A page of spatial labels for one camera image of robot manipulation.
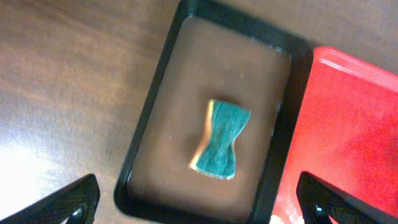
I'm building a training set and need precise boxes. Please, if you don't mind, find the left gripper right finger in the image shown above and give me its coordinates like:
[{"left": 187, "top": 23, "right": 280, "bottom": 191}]
[{"left": 296, "top": 172, "right": 397, "bottom": 224}]

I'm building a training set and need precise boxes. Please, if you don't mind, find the red plastic tray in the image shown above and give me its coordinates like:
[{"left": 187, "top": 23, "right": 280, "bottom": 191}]
[{"left": 271, "top": 47, "right": 397, "bottom": 223}]

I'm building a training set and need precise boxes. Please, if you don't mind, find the black rectangular tray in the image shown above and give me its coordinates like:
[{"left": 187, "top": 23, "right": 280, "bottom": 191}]
[{"left": 114, "top": 1, "right": 313, "bottom": 223}]

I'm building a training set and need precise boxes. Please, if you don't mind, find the green yellow sponge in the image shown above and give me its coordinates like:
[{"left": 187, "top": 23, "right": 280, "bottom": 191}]
[{"left": 188, "top": 100, "right": 251, "bottom": 180}]

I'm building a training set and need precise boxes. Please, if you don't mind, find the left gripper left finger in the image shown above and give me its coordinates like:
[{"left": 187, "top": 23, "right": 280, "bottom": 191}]
[{"left": 1, "top": 174, "right": 100, "bottom": 224}]

